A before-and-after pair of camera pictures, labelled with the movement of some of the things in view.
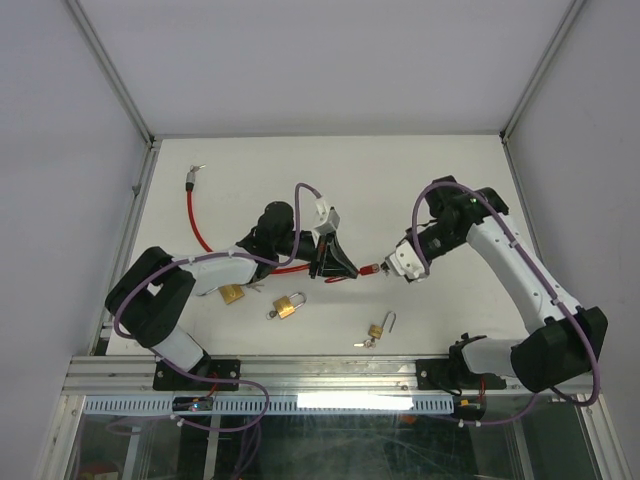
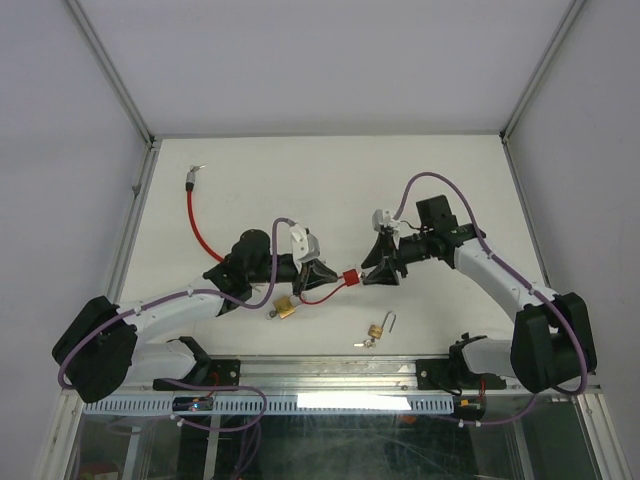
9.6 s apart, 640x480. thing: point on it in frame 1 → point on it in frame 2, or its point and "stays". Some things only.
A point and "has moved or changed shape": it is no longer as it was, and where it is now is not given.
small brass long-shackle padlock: (376, 331) stays
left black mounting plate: (167, 378) stays
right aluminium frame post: (573, 9) stays
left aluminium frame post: (114, 74) stays
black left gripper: (330, 258) → (313, 274)
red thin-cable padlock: (364, 270) has moved or changed shape
